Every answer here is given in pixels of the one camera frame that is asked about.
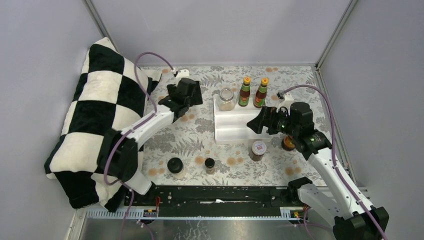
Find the clear glass jar metal rim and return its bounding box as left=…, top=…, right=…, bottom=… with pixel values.
left=216, top=87, right=235, bottom=112

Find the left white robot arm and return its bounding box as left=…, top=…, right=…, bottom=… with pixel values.
left=97, top=77, right=203, bottom=206

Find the black white checkered pillow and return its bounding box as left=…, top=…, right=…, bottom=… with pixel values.
left=44, top=37, right=162, bottom=212

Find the red label sauce bottle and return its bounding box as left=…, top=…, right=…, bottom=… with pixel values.
left=253, top=77, right=269, bottom=108

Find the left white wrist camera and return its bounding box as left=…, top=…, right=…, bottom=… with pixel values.
left=172, top=69, right=190, bottom=79

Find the red lid sauce jar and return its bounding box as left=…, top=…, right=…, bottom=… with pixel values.
left=281, top=135, right=296, bottom=151

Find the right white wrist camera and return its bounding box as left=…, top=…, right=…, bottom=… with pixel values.
left=277, top=91, right=294, bottom=113

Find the large black lid jar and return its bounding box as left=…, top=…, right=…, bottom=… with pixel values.
left=167, top=157, right=186, bottom=180

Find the small black cap spice jar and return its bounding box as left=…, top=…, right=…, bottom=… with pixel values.
left=204, top=158, right=215, bottom=175

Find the white lid brown jar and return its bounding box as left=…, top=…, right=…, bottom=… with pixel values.
left=249, top=141, right=267, bottom=162

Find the floral table mat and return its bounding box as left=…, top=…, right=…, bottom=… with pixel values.
left=142, top=66, right=330, bottom=187

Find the green label sauce bottle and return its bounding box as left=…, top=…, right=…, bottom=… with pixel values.
left=238, top=76, right=251, bottom=107

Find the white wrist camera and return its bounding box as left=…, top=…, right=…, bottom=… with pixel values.
left=172, top=69, right=190, bottom=79
left=277, top=91, right=294, bottom=113

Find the white plastic organizer tray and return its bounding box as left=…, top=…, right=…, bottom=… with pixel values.
left=213, top=93, right=272, bottom=145

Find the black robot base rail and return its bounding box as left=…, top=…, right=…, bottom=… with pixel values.
left=132, top=185, right=305, bottom=218

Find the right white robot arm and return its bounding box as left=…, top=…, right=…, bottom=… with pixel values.
left=246, top=102, right=389, bottom=240

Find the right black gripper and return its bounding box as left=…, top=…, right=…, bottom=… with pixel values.
left=246, top=106, right=299, bottom=138

